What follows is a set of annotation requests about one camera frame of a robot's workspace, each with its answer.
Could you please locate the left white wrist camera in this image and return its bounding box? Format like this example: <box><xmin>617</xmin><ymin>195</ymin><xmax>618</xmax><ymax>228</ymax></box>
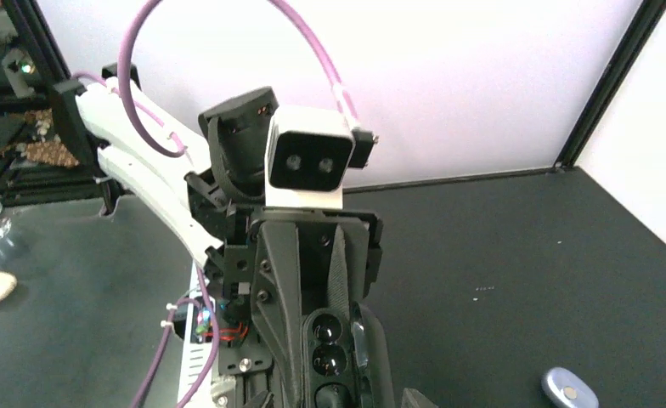
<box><xmin>264</xmin><ymin>105</ymin><xmax>378</xmax><ymax>210</ymax></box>

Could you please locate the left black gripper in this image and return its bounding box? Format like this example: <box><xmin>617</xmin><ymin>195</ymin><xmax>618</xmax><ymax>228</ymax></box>
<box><xmin>206</xmin><ymin>205</ymin><xmax>395</xmax><ymax>407</ymax></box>

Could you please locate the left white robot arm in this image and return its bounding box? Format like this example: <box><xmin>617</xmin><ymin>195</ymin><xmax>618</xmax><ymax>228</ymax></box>
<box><xmin>51</xmin><ymin>65</ymin><xmax>395</xmax><ymax>407</ymax></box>

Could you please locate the black earbud charging case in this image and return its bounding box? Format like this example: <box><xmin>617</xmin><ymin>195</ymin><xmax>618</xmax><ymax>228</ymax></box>
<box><xmin>301</xmin><ymin>303</ymin><xmax>381</xmax><ymax>407</ymax></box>

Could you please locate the left circuit board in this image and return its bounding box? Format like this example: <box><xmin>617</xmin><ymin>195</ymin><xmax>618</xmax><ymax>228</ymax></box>
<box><xmin>190</xmin><ymin>306</ymin><xmax>213</xmax><ymax>344</ymax></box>

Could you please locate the white slotted cable duct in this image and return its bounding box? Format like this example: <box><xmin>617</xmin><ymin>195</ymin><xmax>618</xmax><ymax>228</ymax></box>
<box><xmin>176</xmin><ymin>261</ymin><xmax>216</xmax><ymax>408</ymax></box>

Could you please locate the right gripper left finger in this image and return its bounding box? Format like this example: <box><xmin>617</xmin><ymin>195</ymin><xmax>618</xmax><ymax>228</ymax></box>
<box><xmin>243</xmin><ymin>391</ymin><xmax>274</xmax><ymax>408</ymax></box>

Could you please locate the lavender earbud charging case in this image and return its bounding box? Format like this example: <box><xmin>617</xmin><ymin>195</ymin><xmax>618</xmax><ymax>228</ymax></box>
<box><xmin>541</xmin><ymin>367</ymin><xmax>600</xmax><ymax>408</ymax></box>

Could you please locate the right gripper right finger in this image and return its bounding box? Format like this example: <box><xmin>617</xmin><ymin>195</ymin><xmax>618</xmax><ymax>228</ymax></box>
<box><xmin>401</xmin><ymin>388</ymin><xmax>438</xmax><ymax>408</ymax></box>

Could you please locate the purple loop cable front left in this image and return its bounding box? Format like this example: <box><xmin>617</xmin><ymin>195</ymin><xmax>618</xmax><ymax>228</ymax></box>
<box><xmin>130</xmin><ymin>264</ymin><xmax>222</xmax><ymax>408</ymax></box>

